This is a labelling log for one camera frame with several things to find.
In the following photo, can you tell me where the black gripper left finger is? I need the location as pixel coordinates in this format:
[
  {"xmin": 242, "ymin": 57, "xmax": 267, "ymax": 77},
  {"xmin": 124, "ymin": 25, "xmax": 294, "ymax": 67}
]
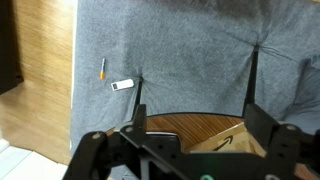
[{"xmin": 120, "ymin": 104, "xmax": 147, "ymax": 140}]

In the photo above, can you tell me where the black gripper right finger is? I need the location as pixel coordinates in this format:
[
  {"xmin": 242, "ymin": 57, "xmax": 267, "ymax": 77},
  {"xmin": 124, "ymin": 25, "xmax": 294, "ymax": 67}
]
[{"xmin": 244, "ymin": 103, "xmax": 279, "ymax": 157}]

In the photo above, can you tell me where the cardboard box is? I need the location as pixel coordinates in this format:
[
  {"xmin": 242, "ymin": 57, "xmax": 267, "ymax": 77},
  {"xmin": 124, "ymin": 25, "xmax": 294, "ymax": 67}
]
[{"xmin": 187, "ymin": 123, "xmax": 266, "ymax": 157}]

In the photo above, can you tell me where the white paper tag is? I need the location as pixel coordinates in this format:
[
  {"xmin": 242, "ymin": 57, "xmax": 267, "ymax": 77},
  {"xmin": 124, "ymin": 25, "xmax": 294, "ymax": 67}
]
[{"xmin": 111, "ymin": 79, "xmax": 134, "ymax": 91}]

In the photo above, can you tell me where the round wooden table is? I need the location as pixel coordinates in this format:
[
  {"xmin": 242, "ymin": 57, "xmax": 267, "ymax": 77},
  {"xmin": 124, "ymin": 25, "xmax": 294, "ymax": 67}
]
[{"xmin": 105, "ymin": 113, "xmax": 320, "ymax": 180}]

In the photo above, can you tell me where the orange tipped pen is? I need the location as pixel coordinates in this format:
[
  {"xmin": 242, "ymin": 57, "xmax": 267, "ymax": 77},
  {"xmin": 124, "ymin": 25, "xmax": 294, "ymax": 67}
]
[{"xmin": 100, "ymin": 58, "xmax": 106, "ymax": 80}]

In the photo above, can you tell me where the grey tufted carpet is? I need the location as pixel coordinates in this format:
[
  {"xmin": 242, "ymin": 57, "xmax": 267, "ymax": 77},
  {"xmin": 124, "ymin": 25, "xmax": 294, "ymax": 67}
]
[{"xmin": 70, "ymin": 0, "xmax": 320, "ymax": 146}]

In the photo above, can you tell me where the dark wooden furniture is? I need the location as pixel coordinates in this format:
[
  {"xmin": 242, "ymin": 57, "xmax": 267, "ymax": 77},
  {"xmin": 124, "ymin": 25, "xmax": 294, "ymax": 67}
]
[{"xmin": 0, "ymin": 0, "xmax": 24, "ymax": 95}]

